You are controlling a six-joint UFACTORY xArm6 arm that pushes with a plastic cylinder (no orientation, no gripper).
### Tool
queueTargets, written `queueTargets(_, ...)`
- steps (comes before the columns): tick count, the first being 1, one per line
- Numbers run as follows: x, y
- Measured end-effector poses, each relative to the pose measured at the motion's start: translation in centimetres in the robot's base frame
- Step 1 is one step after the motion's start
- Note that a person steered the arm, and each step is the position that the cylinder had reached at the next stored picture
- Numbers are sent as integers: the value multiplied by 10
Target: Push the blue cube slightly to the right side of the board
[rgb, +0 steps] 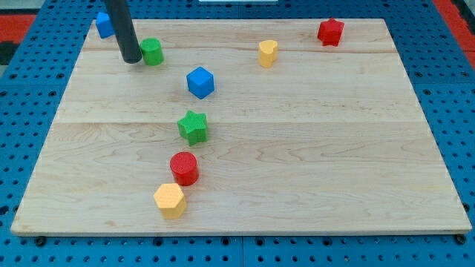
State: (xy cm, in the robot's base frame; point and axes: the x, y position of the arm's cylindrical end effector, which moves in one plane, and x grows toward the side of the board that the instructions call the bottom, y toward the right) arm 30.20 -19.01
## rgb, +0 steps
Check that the red star block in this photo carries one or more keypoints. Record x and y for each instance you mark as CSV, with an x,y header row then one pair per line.
x,y
330,32

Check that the red cylinder block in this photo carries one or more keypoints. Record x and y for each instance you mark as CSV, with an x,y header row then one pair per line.
x,y
184,168

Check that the blue cube block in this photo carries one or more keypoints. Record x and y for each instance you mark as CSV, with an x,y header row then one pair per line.
x,y
200,82

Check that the green star block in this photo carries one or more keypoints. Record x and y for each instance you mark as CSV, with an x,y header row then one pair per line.
x,y
193,127

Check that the green cylinder block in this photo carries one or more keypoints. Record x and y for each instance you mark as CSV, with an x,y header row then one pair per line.
x,y
152,51

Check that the light wooden board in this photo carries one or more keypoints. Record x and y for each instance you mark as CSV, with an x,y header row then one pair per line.
x,y
326,141

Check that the yellow hexagon block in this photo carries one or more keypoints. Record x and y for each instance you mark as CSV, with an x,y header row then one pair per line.
x,y
170,200

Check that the blue block at board corner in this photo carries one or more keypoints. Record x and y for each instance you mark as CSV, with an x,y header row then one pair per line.
x,y
104,25

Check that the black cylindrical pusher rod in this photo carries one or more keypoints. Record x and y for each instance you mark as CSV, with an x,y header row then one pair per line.
x,y
122,24

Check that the yellow heart block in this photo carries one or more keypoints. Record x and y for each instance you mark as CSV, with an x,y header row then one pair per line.
x,y
267,52

